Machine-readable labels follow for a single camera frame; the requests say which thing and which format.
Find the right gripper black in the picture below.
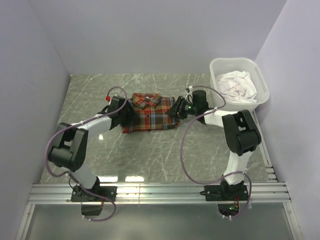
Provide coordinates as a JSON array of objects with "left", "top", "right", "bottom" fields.
[{"left": 165, "top": 96, "right": 198, "bottom": 121}]

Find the plaid long sleeve shirt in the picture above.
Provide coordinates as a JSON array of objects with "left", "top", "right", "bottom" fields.
[{"left": 122, "top": 93, "right": 180, "bottom": 134}]

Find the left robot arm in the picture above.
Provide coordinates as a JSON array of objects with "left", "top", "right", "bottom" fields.
[{"left": 45, "top": 96, "right": 137, "bottom": 201}]

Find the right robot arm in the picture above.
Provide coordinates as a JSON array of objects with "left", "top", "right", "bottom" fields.
[{"left": 166, "top": 89, "right": 262, "bottom": 201}]

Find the white shirt in basket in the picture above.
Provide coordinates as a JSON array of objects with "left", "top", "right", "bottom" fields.
[{"left": 215, "top": 70, "right": 258, "bottom": 104}]

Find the white plastic basket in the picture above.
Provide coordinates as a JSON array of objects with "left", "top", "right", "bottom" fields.
[{"left": 209, "top": 57, "right": 271, "bottom": 112}]

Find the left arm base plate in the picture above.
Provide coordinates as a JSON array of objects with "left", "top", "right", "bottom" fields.
[{"left": 70, "top": 186, "right": 117, "bottom": 203}]

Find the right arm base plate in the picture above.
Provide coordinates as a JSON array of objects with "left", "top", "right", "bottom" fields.
[{"left": 199, "top": 184, "right": 249, "bottom": 202}]

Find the black box under rail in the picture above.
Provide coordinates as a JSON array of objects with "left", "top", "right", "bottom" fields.
[{"left": 80, "top": 200, "right": 104, "bottom": 217}]

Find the aluminium rail frame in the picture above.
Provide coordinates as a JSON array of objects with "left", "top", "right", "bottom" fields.
[{"left": 18, "top": 122, "right": 303, "bottom": 240}]

